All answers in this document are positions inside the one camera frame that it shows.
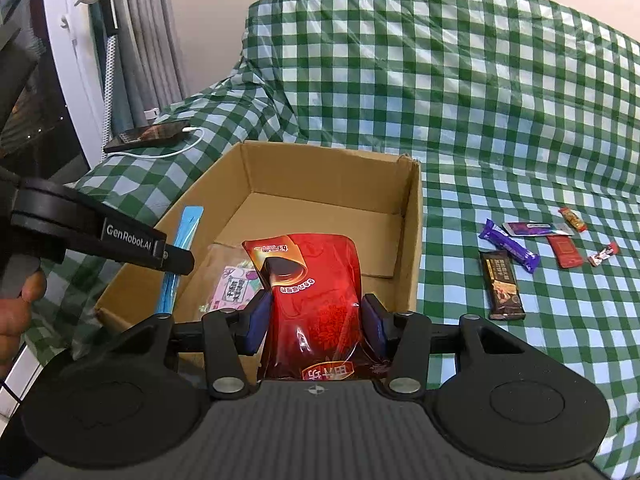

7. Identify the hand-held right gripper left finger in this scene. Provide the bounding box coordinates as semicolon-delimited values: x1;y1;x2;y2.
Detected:
112;290;273;400

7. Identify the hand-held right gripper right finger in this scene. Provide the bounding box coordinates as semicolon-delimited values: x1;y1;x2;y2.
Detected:
362;294;511;397

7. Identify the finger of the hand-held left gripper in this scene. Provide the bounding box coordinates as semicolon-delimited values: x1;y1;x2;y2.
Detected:
162;244;196;277

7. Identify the light blue long packet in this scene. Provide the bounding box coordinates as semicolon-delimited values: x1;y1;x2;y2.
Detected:
159;205;206;316

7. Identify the clear bag of candies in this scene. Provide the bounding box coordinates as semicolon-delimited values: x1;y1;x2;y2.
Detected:
197;245;266;318

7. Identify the large red snack packet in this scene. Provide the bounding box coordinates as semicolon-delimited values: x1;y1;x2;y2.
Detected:
242;232;396;383

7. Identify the brown cardboard box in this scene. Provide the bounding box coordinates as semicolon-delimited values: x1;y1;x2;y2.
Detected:
94;141;424;376

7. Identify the silver purple packet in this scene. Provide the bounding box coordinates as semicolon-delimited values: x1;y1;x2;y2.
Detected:
501;221;576;237

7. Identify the orange red candy packet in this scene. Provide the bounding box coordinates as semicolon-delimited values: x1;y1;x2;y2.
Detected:
557;206;587;233

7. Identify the person's left hand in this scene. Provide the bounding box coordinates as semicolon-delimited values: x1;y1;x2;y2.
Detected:
0;260;48;368

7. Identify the dark brown chocolate bar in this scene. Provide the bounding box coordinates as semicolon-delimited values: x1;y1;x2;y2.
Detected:
479;250;527;322

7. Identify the white wardrobe door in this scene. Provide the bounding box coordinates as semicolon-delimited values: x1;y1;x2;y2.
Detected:
40;0;108;171

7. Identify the purple snack bar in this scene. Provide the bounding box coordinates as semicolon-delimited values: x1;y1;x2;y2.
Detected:
479;219;542;274

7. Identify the small red square packet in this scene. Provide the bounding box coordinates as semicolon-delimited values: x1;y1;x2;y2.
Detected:
546;235;583;269

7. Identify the red white wrapped candy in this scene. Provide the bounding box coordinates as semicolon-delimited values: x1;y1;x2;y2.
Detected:
587;241;620;267

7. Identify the green checked cloth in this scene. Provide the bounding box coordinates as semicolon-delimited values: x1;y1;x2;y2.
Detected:
22;0;640;478

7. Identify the dark phone with cable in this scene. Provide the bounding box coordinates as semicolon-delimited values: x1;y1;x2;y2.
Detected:
102;126;206;161

